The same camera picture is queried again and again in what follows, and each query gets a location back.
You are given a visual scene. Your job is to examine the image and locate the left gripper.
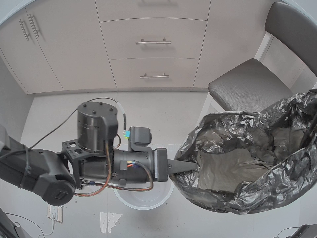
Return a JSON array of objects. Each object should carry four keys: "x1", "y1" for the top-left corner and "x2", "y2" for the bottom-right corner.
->
[{"x1": 78, "y1": 148, "x2": 169, "y2": 187}]

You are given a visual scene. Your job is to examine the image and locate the black plastic bag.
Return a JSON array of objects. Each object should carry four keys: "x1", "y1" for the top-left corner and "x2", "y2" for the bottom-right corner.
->
[{"x1": 173, "y1": 88, "x2": 317, "y2": 215}]

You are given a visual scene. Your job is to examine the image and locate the white trash bin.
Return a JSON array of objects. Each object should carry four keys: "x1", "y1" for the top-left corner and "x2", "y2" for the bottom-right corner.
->
[{"x1": 113, "y1": 181, "x2": 174, "y2": 211}]

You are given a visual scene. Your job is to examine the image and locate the beige cabinet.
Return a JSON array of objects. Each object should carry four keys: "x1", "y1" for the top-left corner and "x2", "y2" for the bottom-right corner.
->
[{"x1": 0, "y1": 0, "x2": 317, "y2": 96}]

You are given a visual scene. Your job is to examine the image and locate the grey white chair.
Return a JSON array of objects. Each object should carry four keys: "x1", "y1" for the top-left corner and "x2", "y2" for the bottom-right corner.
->
[{"x1": 207, "y1": 1, "x2": 317, "y2": 113}]

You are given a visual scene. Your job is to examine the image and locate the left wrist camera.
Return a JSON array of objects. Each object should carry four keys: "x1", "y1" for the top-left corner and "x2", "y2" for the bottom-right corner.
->
[{"x1": 128, "y1": 126, "x2": 152, "y2": 152}]

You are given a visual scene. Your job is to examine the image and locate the black cable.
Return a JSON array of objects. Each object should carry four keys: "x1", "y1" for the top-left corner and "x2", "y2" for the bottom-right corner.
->
[{"x1": 27, "y1": 97, "x2": 128, "y2": 149}]

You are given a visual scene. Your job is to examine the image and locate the white cable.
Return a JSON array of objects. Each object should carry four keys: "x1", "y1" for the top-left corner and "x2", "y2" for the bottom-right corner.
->
[{"x1": 37, "y1": 213, "x2": 56, "y2": 236}]

